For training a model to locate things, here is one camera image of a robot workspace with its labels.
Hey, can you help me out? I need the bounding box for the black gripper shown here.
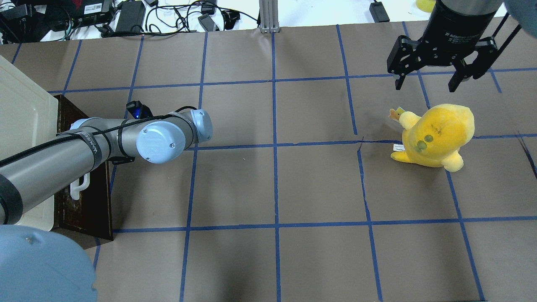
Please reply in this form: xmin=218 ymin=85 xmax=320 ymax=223
xmin=387 ymin=0 xmax=503 ymax=93

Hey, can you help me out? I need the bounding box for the yellow plush toy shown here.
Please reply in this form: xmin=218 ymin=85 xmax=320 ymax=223
xmin=389 ymin=104 xmax=475 ymax=172

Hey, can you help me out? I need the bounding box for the black power adapter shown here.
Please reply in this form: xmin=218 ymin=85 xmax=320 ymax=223
xmin=369 ymin=0 xmax=391 ymax=23

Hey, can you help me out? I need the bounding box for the black power brick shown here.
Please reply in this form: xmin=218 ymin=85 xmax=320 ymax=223
xmin=114 ymin=0 xmax=146 ymax=35

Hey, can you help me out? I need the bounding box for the dark brown wooden base box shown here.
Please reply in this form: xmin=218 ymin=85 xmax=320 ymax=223
xmin=53 ymin=94 xmax=114 ymax=241

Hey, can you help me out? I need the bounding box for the aluminium frame post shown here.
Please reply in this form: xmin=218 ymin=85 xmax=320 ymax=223
xmin=259 ymin=0 xmax=281 ymax=33

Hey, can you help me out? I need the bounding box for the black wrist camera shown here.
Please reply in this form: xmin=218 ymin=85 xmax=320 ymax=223
xmin=126 ymin=101 xmax=154 ymax=119

